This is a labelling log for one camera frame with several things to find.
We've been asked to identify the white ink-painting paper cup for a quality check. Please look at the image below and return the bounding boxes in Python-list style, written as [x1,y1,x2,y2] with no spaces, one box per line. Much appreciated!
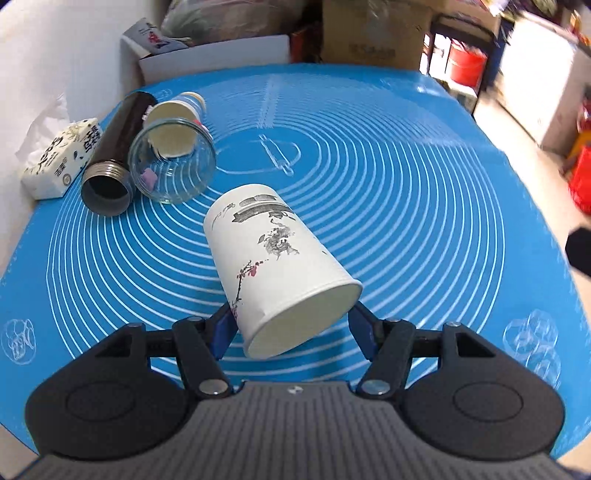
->
[204,184,363,359]

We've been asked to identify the blue white paper cup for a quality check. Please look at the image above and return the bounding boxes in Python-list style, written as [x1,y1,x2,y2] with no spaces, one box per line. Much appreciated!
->
[143,91,206,158]

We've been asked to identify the blue silicone baking mat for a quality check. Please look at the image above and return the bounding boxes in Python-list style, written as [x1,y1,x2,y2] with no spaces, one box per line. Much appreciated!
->
[1,65,590,456]

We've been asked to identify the black thermos bottle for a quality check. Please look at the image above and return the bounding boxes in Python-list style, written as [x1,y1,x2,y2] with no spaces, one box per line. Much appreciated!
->
[80,91,157,217]

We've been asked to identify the clear glass jar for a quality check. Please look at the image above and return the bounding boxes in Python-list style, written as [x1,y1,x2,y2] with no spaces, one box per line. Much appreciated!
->
[128,120,216,204]

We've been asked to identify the white tissue pack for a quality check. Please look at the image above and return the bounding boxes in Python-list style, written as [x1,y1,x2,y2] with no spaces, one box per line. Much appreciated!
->
[16,94,102,200]

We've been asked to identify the red bag on floor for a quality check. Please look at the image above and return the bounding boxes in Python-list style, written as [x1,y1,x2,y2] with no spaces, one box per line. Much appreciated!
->
[568,146,591,215]

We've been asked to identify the white open cardboard box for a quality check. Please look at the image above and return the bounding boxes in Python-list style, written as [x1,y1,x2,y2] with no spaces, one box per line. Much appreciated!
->
[122,18,291,84]

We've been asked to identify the red plastic bucket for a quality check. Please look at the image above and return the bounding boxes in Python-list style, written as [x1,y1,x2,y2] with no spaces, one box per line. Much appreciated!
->
[448,40,487,89]

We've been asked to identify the lower brown cardboard box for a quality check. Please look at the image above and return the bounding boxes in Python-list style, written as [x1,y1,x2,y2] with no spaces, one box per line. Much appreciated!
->
[322,0,446,71]

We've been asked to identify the white chest freezer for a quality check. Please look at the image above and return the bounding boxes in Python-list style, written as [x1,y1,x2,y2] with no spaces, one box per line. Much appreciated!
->
[496,12,590,156]

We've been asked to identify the black utility cart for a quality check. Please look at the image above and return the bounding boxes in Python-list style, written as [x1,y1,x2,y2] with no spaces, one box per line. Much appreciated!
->
[426,13,497,115]

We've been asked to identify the clear plastic bag of items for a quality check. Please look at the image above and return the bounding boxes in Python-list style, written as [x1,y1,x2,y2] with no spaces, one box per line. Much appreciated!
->
[160,1,308,44]

